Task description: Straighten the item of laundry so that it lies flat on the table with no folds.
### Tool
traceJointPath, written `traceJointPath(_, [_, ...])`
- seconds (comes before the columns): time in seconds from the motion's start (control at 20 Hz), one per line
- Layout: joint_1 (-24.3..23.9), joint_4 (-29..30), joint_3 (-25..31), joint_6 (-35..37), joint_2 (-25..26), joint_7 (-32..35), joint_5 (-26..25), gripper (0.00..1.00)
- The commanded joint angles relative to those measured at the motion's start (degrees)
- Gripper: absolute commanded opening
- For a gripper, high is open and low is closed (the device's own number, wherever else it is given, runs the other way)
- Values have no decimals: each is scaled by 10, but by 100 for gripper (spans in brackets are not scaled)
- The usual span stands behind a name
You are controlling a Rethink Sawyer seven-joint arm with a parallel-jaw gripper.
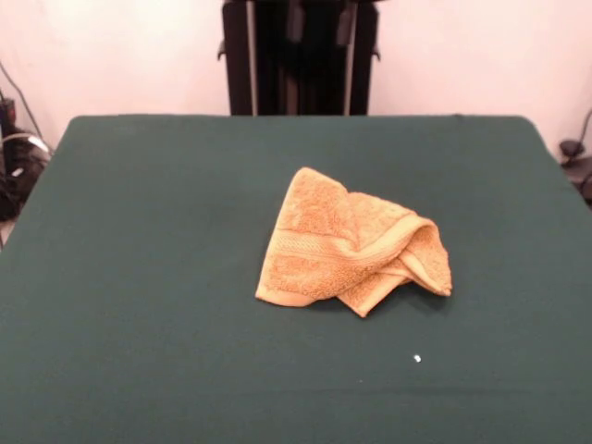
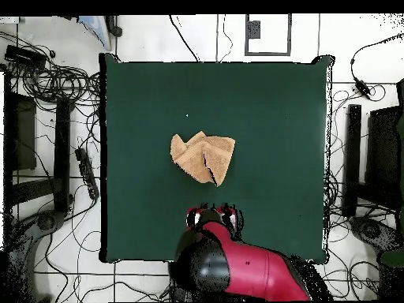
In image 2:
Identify tangled black cables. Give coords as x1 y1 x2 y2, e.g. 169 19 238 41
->
0 31 102 108

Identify dark grey floor box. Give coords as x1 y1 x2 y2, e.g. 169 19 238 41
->
246 20 262 39

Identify black metal stand frame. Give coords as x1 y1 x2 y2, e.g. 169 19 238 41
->
2 70 75 219
342 103 404 219

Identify thick black cable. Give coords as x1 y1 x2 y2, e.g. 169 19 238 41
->
168 14 201 62

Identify grey caster leg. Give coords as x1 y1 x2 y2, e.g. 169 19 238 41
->
6 209 67 302
348 215 402 253

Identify orange terry towel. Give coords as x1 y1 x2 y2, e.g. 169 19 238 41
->
170 130 237 188

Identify dark green table cloth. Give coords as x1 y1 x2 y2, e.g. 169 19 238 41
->
98 52 335 264

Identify black flat box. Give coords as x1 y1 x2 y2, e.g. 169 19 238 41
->
4 44 47 69

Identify black power strip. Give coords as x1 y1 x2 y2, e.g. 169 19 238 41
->
74 147 100 200

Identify black power adapter with cable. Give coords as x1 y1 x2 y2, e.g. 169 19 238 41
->
350 32 404 100

